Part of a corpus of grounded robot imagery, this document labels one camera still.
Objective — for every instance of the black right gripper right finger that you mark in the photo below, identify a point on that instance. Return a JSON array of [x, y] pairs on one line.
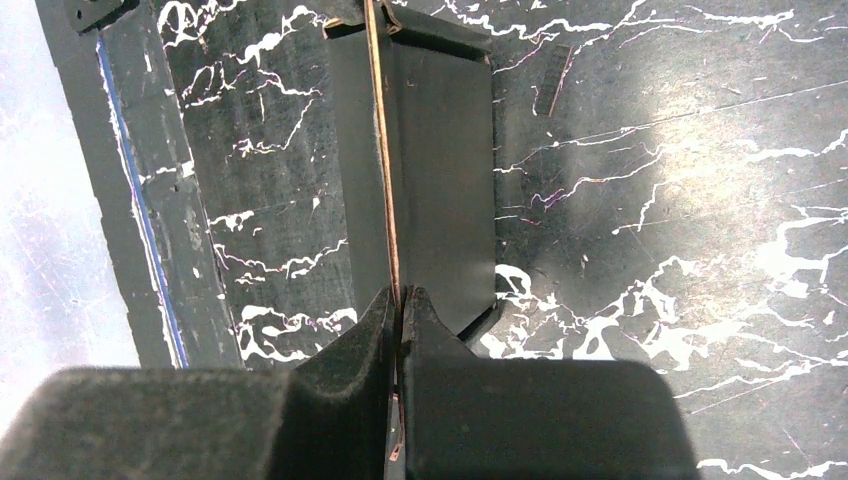
[[468, 417]]

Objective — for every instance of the aluminium front rail frame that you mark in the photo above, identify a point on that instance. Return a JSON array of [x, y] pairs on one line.
[[118, 85]]

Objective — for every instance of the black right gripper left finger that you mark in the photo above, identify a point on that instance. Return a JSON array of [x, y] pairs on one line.
[[327, 418]]

